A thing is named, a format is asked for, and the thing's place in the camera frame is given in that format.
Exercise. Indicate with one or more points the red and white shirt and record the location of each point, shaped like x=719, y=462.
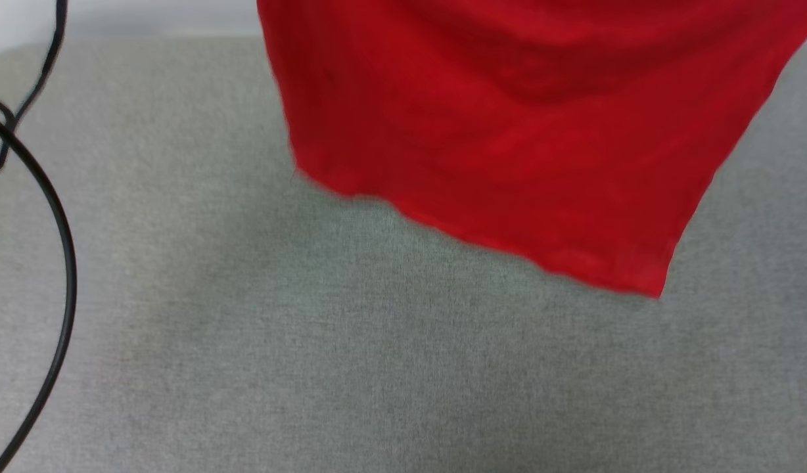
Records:
x=508, y=131

